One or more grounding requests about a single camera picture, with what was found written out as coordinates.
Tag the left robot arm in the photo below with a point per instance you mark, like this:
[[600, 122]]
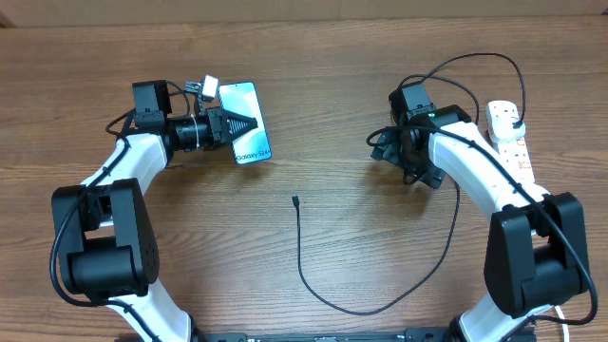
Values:
[[105, 253]]

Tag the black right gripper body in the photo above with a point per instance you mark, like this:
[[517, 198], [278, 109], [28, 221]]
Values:
[[415, 164]]

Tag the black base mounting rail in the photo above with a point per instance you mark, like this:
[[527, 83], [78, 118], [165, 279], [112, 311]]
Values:
[[408, 335]]

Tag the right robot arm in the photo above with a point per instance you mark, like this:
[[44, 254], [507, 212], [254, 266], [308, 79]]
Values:
[[536, 254]]

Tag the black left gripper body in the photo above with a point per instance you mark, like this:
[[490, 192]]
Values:
[[215, 135]]

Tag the white power strip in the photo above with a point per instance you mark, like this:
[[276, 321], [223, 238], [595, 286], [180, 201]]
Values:
[[514, 153]]

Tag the blue-screen Samsung smartphone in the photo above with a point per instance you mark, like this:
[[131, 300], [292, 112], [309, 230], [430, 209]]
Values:
[[242, 99]]

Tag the white charger plug adapter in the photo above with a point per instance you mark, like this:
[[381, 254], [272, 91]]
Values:
[[505, 129]]

